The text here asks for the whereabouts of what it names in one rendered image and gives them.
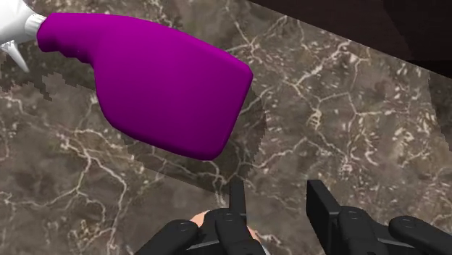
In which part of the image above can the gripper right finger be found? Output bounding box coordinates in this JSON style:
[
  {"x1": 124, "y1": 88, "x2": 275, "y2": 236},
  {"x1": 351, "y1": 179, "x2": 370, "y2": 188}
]
[{"x1": 306, "y1": 179, "x2": 452, "y2": 255}]

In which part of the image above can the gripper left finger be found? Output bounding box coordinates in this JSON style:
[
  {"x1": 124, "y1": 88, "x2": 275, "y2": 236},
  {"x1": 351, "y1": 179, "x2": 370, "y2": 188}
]
[{"x1": 135, "y1": 179, "x2": 268, "y2": 255}]

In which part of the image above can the purple spray bottle white nozzle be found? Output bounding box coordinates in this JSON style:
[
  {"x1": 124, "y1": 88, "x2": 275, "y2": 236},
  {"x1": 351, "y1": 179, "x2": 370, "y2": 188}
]
[{"x1": 0, "y1": 0, "x2": 254, "y2": 162}]

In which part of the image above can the peach round object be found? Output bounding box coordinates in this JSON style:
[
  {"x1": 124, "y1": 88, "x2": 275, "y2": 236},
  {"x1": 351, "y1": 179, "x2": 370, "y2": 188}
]
[{"x1": 191, "y1": 210, "x2": 263, "y2": 246}]

